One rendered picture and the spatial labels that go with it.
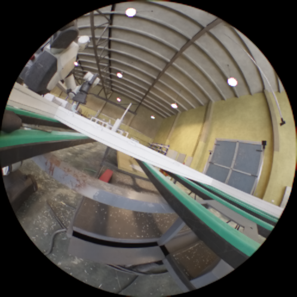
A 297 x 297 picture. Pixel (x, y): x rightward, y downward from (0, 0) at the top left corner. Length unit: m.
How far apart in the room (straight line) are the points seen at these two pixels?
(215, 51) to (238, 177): 8.00
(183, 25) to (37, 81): 7.48
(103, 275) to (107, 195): 0.83
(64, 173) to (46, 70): 0.48
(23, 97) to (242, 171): 6.56
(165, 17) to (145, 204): 7.95
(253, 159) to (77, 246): 6.52
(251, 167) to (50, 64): 6.67
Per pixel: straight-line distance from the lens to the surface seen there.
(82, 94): 0.71
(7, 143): 0.17
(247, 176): 6.13
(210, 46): 7.69
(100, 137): 0.44
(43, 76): 0.56
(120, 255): 0.39
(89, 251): 0.38
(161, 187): 0.26
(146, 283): 1.01
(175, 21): 7.70
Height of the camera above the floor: 0.92
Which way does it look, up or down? 1 degrees up
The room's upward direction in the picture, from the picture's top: 25 degrees clockwise
